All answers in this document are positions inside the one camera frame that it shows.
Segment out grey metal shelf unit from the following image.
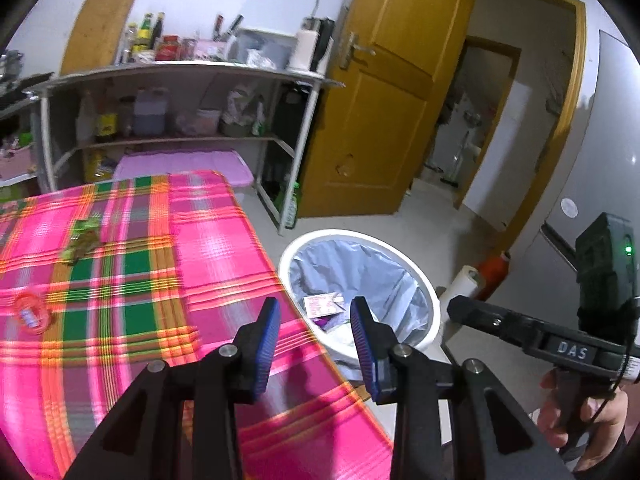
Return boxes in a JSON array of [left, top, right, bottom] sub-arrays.
[[29, 60, 347, 234]]

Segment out wooden board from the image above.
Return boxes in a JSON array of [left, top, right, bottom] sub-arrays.
[[59, 0, 140, 77]]

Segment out pink plaid tablecloth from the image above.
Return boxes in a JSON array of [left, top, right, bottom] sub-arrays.
[[0, 170, 394, 480]]

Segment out red jar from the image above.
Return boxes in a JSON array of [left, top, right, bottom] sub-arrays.
[[155, 35, 181, 62]]

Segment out metal door handle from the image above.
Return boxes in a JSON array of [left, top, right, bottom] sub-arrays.
[[338, 32, 377, 72]]

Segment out green bottle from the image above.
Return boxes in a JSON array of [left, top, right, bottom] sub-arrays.
[[281, 179, 302, 229]]

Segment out white paper roll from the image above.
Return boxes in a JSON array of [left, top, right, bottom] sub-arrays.
[[449, 264, 482, 307]]

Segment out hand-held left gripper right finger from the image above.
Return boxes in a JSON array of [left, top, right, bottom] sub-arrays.
[[349, 296, 573, 480]]

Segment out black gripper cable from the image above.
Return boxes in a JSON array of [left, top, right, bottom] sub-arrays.
[[560, 295, 640, 456]]

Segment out pale blue bin liner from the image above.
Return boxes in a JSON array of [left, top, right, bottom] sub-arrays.
[[290, 240, 432, 348]]

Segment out knife set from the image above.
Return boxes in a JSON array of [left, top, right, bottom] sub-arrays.
[[213, 13, 244, 44]]

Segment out clear plastic container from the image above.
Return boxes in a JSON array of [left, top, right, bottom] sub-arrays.
[[234, 27, 297, 69]]

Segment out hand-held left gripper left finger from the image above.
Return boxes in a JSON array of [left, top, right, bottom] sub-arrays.
[[65, 296, 282, 480]]

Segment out person's right forearm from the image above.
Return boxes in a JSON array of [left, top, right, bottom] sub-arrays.
[[570, 422, 635, 479]]

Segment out yellow wooden door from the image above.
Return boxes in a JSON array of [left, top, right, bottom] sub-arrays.
[[296, 0, 477, 219]]

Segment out pink milk carton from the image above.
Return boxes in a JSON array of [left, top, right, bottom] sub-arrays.
[[305, 293, 345, 319]]

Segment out wooden door frame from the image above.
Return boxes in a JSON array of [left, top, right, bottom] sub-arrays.
[[451, 0, 587, 253]]

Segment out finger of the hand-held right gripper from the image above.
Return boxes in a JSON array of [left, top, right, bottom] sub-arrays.
[[446, 295, 522, 352]]

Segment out yellow-label bottle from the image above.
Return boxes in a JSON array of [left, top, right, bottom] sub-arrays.
[[94, 99, 119, 142]]

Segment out orange container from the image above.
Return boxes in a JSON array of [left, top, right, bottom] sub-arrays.
[[475, 251, 512, 299]]

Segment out grey refrigerator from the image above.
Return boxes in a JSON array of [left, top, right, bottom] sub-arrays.
[[541, 30, 640, 282]]

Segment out blue plastic jug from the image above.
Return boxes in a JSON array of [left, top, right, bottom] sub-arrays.
[[132, 87, 169, 137]]

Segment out purple snack wrapper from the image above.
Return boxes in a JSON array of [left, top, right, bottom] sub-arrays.
[[314, 312, 346, 332]]

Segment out crumpled plastic bags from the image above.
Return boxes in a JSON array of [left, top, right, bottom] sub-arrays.
[[224, 86, 267, 137]]

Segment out steel cooking pot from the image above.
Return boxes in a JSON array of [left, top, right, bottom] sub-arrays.
[[0, 50, 24, 79]]

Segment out black stove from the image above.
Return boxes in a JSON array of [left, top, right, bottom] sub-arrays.
[[0, 73, 54, 107]]

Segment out round red plastic wrapper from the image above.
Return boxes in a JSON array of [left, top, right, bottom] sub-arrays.
[[12, 291, 54, 332]]

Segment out green leaf wrapper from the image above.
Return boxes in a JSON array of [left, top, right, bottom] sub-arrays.
[[64, 216, 104, 267]]

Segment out person's right hand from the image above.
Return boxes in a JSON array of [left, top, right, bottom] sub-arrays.
[[536, 369, 629, 472]]

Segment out small pink shelf basket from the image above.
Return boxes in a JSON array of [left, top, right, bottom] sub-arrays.
[[175, 107, 222, 137]]

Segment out green-capped sauce bottle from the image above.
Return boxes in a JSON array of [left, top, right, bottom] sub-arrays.
[[136, 13, 154, 54]]

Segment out tall black appliance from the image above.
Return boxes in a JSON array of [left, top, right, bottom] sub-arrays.
[[272, 84, 312, 137]]

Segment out white trash bin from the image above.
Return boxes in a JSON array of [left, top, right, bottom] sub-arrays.
[[277, 228, 444, 367]]

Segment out low grey shelf unit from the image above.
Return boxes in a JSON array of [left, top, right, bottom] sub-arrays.
[[0, 94, 42, 192]]

